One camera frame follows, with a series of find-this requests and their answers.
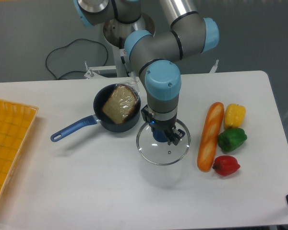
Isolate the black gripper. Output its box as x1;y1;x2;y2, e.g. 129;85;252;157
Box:
141;105;185;145

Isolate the glass pot lid blue knob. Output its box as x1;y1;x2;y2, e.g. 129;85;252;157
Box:
135;118;191;166

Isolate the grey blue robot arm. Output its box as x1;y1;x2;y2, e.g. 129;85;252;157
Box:
74;0;219;145

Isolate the orange toy baguette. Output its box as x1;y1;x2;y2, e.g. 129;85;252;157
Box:
197;102;224;172

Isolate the green toy bell pepper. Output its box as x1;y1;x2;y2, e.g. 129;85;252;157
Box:
217;128;247;152

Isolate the red toy bell pepper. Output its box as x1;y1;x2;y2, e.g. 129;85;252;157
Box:
212;155;240;176

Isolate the wrapped brown bread slice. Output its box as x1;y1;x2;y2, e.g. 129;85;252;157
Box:
102;83;139;124

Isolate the yellow toy bell pepper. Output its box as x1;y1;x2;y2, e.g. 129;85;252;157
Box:
224;103;246;130

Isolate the dark blue saucepan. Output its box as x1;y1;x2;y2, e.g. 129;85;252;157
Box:
50;83;141;142

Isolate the orange plastic basket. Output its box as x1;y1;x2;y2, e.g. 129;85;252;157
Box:
0;99;38;197

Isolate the white table bracket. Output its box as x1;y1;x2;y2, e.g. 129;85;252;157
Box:
209;59;219;73

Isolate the black cable on floor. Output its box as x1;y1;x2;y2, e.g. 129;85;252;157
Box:
45;38;109;80

